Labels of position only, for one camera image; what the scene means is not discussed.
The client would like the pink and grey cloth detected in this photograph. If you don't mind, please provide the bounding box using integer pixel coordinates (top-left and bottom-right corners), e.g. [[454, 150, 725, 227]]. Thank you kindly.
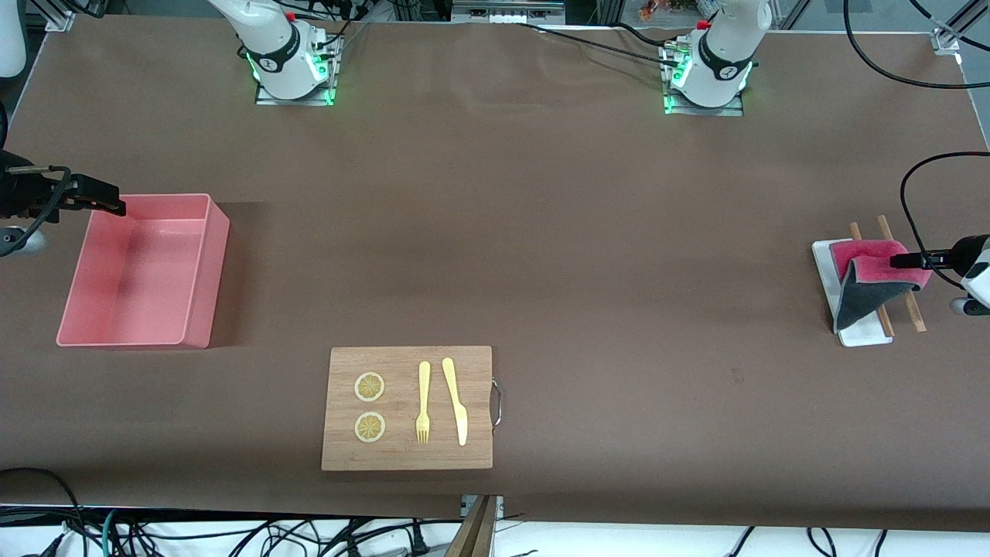
[[829, 239, 933, 333]]

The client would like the brown wooden stick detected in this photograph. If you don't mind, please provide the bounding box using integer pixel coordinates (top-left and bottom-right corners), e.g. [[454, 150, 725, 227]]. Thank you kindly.
[[848, 222, 896, 338], [876, 214, 927, 334]]

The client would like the pink plastic bin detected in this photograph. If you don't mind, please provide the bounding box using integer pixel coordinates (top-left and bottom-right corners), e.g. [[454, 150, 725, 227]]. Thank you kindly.
[[56, 193, 231, 350]]

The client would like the white rectangular tray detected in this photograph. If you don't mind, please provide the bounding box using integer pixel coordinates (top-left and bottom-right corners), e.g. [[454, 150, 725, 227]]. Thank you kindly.
[[811, 239, 893, 347]]

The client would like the yellow plastic fork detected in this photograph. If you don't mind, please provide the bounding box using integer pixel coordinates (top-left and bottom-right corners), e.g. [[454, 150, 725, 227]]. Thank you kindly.
[[415, 361, 432, 445]]

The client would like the yellow plastic knife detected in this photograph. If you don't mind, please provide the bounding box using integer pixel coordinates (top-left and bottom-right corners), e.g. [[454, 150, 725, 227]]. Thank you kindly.
[[442, 357, 469, 447]]

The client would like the grey power strip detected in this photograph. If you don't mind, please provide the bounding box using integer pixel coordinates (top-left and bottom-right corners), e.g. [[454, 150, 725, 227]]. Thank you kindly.
[[451, 0, 567, 24]]

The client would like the wooden plank piece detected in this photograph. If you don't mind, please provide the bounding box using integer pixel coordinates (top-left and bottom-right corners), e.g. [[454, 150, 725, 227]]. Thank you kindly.
[[445, 495, 500, 557]]

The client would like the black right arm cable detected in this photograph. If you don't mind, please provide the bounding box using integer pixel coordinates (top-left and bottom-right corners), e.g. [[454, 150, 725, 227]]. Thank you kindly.
[[0, 165, 72, 258]]

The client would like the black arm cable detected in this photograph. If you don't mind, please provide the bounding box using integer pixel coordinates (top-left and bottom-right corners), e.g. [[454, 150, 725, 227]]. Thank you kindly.
[[0, 165, 72, 258], [843, 0, 990, 292]]

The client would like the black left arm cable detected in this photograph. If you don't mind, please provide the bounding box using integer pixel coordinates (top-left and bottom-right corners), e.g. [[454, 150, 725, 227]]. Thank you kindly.
[[843, 0, 990, 292]]

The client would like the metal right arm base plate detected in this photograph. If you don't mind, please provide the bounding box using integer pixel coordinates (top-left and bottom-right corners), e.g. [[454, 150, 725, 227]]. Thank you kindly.
[[255, 31, 343, 107]]

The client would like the thick black floor cable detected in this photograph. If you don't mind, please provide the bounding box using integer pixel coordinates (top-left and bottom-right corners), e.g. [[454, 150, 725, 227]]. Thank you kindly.
[[0, 467, 87, 557]]

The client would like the teal floor cable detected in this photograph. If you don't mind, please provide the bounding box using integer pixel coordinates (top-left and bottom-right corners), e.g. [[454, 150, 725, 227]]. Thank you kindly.
[[99, 509, 126, 557]]

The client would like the black floor cable bundle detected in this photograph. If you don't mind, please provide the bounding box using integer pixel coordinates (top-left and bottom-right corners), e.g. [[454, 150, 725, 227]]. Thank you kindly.
[[46, 514, 465, 557]]

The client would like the wooden cutting board with handle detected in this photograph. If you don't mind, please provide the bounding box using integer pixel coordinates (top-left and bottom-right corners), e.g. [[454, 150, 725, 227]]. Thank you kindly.
[[321, 346, 504, 472]]

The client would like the long black table cable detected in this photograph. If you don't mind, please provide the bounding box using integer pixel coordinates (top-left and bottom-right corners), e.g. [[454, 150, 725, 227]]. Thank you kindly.
[[514, 22, 689, 67]]

